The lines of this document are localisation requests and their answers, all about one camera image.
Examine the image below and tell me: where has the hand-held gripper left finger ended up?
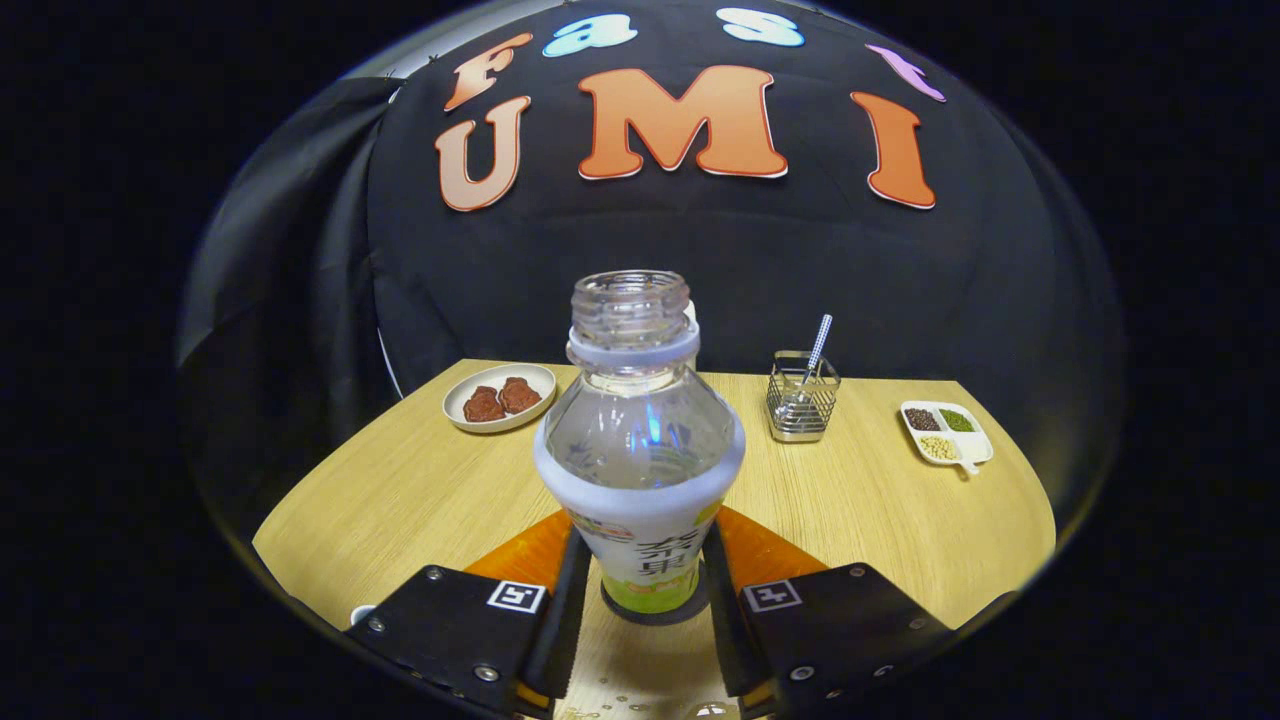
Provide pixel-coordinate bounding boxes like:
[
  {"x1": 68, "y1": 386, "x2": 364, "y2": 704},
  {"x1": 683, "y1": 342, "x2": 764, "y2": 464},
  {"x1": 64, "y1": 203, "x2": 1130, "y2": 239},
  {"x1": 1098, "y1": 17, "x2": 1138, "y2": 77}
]
[{"x1": 345, "y1": 510, "x2": 593, "y2": 719}]

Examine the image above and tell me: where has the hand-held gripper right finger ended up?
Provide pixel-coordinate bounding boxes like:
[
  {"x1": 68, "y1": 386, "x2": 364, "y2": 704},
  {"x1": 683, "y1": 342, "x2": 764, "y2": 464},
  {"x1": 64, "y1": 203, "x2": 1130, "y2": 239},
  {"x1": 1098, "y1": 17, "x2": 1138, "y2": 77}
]
[{"x1": 700, "y1": 505, "x2": 951, "y2": 719}]

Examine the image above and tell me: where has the dark round coaster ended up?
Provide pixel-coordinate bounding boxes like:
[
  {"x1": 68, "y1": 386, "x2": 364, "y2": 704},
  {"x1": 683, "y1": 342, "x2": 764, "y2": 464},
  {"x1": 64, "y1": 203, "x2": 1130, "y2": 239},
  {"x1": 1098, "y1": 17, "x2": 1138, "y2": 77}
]
[{"x1": 600, "y1": 590, "x2": 711, "y2": 627}]

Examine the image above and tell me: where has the clear plastic juice bottle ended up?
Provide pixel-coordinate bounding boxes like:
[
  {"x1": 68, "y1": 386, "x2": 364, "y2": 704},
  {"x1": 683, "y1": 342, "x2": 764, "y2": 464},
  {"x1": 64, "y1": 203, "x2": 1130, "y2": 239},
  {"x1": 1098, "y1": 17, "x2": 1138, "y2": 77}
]
[{"x1": 533, "y1": 270, "x2": 747, "y2": 615}]

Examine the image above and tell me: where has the wooden table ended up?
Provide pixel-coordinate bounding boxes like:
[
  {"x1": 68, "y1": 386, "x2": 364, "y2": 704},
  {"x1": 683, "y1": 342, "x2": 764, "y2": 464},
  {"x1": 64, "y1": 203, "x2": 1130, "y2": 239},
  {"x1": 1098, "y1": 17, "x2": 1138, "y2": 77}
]
[{"x1": 252, "y1": 358, "x2": 1058, "y2": 720}]

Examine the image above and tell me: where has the white round plate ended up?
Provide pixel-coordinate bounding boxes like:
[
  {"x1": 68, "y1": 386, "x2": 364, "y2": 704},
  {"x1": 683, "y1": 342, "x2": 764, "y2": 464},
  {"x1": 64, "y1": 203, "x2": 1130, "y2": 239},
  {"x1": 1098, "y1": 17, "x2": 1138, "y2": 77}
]
[{"x1": 442, "y1": 363, "x2": 558, "y2": 434}]

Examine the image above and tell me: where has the white divided bean dish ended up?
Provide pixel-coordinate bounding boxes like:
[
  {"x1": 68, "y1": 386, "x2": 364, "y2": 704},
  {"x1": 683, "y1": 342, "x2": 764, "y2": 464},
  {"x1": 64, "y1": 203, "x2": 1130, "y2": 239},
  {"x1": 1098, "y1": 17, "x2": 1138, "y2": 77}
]
[{"x1": 899, "y1": 400, "x2": 995, "y2": 475}]

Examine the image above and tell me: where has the wire mesh utensil holder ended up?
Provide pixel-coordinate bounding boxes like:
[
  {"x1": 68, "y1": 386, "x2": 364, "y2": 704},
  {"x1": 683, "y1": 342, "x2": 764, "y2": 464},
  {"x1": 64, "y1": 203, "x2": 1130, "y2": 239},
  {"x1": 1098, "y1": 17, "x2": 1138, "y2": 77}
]
[{"x1": 766, "y1": 350, "x2": 842, "y2": 444}]

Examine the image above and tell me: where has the checkered handle spoon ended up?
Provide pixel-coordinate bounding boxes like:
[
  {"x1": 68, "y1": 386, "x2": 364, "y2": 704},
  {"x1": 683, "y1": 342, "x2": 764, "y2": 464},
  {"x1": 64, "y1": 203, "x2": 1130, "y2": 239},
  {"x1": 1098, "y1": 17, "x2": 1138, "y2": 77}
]
[{"x1": 800, "y1": 314, "x2": 833, "y2": 401}]

